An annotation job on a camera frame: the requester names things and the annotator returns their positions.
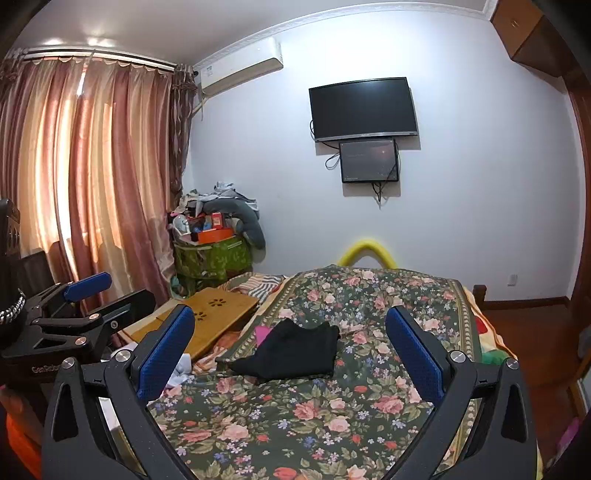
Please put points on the pink cloth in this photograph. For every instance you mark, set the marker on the pink cloth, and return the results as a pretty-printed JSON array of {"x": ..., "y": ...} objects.
[{"x": 263, "y": 334}]

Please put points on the colorful fleece blanket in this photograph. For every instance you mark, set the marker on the colorful fleece blanket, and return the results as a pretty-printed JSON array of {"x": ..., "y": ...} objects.
[{"x": 494, "y": 341}]

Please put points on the floral bedspread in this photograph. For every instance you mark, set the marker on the floral bedspread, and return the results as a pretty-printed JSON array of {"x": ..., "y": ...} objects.
[{"x": 300, "y": 415}]

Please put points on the orange cloth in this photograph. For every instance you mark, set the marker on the orange cloth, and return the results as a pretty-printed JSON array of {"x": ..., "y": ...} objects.
[{"x": 18, "y": 443}]

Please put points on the white air conditioner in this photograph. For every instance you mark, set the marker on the white air conditioner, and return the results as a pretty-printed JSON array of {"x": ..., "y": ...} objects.
[{"x": 240, "y": 67}]

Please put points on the dark patterned curtain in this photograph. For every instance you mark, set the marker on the dark patterned curtain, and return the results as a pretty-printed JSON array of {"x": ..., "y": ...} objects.
[{"x": 180, "y": 138}]

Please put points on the pile of clothes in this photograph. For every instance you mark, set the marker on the pile of clothes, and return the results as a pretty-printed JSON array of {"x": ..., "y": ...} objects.
[{"x": 217, "y": 194}]

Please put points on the orange box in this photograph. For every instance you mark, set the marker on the orange box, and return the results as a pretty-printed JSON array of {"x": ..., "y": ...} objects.
[{"x": 214, "y": 235}]

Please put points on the white garment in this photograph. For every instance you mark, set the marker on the white garment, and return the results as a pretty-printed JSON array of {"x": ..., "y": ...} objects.
[{"x": 180, "y": 369}]

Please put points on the wooden bed post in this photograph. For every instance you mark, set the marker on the wooden bed post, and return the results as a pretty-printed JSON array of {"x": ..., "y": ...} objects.
[{"x": 480, "y": 294}]

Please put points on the dark chair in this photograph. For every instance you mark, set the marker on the dark chair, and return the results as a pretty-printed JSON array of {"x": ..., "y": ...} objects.
[{"x": 39, "y": 272}]

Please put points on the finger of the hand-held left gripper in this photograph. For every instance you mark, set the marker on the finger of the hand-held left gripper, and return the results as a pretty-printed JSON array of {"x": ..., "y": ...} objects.
[
  {"x": 129, "y": 307},
  {"x": 90, "y": 285}
]

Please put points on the pink curtain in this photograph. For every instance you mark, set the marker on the pink curtain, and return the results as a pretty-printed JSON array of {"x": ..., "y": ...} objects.
[{"x": 92, "y": 184}]

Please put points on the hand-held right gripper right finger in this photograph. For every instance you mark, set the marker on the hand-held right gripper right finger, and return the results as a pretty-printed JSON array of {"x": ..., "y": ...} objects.
[{"x": 415, "y": 355}]

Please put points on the striped cloth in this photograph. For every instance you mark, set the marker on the striped cloth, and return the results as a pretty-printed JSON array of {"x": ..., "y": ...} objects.
[{"x": 261, "y": 286}]

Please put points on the wall television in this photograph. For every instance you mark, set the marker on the wall television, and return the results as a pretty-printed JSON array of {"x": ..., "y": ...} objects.
[{"x": 362, "y": 108}]

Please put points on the small wall monitor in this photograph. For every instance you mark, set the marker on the small wall monitor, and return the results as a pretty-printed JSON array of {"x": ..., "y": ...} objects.
[{"x": 369, "y": 159}]

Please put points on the wooden lap desk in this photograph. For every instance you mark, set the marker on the wooden lap desk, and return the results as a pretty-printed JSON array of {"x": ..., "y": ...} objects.
[{"x": 217, "y": 309}]

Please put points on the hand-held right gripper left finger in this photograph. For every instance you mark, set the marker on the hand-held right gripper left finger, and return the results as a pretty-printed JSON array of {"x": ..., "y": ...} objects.
[{"x": 164, "y": 355}]

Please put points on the green storage bag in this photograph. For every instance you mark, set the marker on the green storage bag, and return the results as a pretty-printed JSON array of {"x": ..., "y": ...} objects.
[{"x": 212, "y": 263}]

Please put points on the yellow foam hoop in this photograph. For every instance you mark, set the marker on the yellow foam hoop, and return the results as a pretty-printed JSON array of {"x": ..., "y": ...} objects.
[{"x": 367, "y": 244}]

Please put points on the black pants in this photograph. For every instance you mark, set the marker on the black pants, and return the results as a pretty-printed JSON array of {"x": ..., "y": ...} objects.
[{"x": 291, "y": 350}]

